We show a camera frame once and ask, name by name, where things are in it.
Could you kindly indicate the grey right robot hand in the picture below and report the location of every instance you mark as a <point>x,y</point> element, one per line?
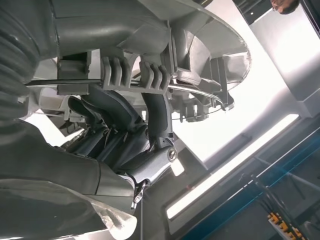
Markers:
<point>50,172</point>

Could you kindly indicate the white board panel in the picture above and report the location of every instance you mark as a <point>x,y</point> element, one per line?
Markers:
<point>287,49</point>

